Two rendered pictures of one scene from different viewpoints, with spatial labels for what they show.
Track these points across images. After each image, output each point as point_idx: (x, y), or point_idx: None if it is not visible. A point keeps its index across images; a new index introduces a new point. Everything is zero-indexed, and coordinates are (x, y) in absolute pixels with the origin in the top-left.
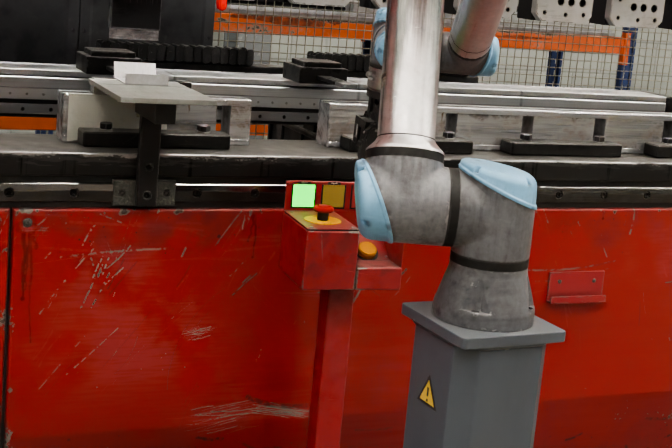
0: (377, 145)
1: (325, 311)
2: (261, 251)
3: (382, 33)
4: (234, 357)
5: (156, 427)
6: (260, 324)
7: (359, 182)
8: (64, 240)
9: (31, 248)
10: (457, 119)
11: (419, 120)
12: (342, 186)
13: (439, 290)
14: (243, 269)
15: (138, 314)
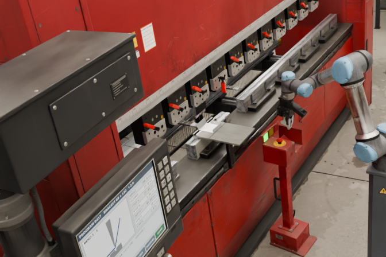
0: (366, 138)
1: (284, 167)
2: (252, 158)
3: (299, 86)
4: (252, 191)
5: (242, 225)
6: (255, 178)
7: (368, 151)
8: (217, 191)
9: (212, 200)
10: (266, 82)
11: (373, 125)
12: (272, 128)
13: (380, 164)
14: (250, 166)
15: (234, 198)
